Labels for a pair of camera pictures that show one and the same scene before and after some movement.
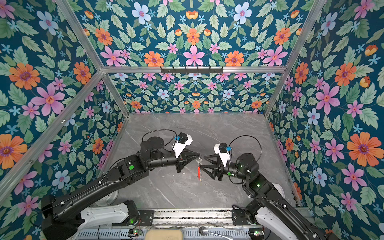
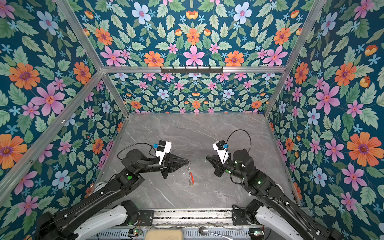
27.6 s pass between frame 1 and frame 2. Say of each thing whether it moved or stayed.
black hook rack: stayed
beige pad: stayed
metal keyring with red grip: moved
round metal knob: stayed
